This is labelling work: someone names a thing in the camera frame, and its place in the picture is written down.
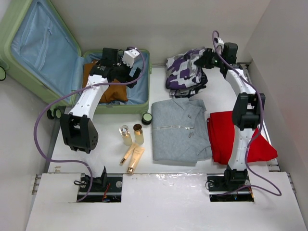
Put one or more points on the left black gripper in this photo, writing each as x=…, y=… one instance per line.
x=127, y=77

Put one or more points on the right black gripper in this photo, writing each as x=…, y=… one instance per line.
x=204, y=61

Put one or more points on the purple camouflage garment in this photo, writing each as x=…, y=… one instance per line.
x=184, y=78

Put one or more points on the brown garment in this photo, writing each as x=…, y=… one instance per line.
x=113, y=93

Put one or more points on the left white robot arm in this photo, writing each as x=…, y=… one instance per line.
x=78, y=130

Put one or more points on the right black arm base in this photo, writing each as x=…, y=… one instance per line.
x=220, y=191

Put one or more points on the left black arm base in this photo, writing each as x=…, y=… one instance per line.
x=108, y=190

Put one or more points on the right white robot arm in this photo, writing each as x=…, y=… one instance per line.
x=247, y=115

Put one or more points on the clear glass perfume bottle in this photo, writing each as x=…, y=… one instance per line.
x=125, y=134

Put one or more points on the gold cap lotion bottle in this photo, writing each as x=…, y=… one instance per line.
x=138, y=132

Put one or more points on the red folded garment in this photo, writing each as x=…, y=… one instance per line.
x=221, y=134

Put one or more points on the grey folded polo shirt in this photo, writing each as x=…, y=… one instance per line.
x=179, y=131

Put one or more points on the wide beige cosmetic tube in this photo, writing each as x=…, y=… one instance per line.
x=136, y=156

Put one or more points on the slim beige cosmetic tube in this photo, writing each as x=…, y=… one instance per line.
x=128, y=153

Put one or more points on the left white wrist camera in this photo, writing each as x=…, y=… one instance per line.
x=129, y=57

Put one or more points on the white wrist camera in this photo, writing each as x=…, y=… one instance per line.
x=129, y=57
x=218, y=42

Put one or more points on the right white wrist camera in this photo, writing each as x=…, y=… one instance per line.
x=218, y=42

